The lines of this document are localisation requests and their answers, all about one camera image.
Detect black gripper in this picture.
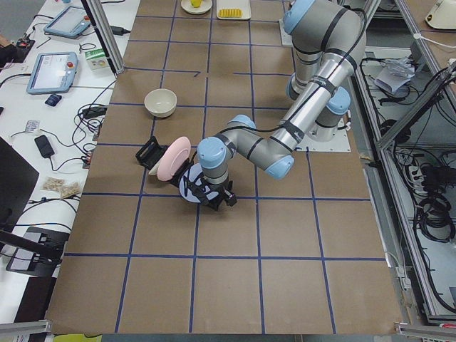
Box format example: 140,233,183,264
185,176,232,207

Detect blue plate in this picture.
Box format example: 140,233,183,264
179,163,218,203

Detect yellow ridged bread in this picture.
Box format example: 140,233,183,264
217,9,242,19

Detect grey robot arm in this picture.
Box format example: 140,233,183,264
178,1,368,208

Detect pink plate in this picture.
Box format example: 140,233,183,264
157,136,191,182

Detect cream plate in rack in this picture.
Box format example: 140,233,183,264
148,162,160,176

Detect black plate rack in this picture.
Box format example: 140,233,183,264
135,135,234,212

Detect cream plate with lemon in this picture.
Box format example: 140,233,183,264
180,0,212,15

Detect cream ceramic bowl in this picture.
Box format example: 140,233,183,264
144,88,177,118

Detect black power adapter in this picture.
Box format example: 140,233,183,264
82,105,107,120

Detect bag of nuts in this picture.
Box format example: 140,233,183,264
41,177,82,199

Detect black smartphone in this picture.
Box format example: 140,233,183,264
34,135,55,158

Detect green white carton box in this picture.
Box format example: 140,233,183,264
84,48,109,71

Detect yellow lemon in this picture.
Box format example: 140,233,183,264
190,0,202,8

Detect black monitor stand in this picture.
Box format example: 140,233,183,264
1,140,69,276

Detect near teach pendant tablet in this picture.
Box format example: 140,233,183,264
26,52,78,95

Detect teach pendant tablet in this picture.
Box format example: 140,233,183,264
26,52,78,95
43,6,90,38

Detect white serving tray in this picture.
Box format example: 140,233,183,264
216,0,252,21

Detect far teach pendant tablet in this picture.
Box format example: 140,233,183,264
43,6,90,38

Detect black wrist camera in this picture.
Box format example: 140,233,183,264
224,189,237,207

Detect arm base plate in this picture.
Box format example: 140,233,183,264
279,19,293,47
296,119,351,152

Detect aluminium frame post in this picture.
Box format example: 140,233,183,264
81,0,125,75

